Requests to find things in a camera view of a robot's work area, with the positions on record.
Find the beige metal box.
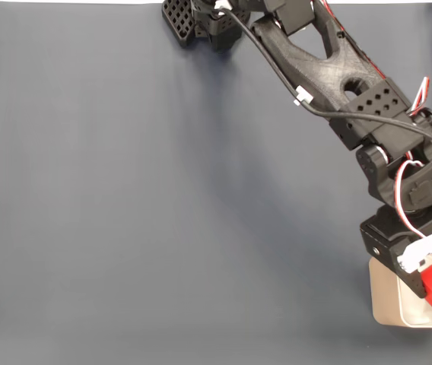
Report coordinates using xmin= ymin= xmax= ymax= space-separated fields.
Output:
xmin=368 ymin=256 xmax=432 ymax=329

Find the dark grey table mat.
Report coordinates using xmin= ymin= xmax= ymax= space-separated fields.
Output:
xmin=0 ymin=2 xmax=432 ymax=365

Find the camera board on white mount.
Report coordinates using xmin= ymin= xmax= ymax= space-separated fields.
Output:
xmin=397 ymin=224 xmax=432 ymax=273

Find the short looped red white wire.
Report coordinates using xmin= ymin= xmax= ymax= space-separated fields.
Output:
xmin=395 ymin=159 xmax=426 ymax=239

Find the black camera cable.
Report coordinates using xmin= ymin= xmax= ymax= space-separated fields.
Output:
xmin=221 ymin=7 xmax=432 ymax=167

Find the long red white black wire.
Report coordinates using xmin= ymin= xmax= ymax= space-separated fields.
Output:
xmin=316 ymin=0 xmax=432 ymax=118

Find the white cable clip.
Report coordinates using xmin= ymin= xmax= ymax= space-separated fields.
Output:
xmin=293 ymin=86 xmax=315 ymax=106

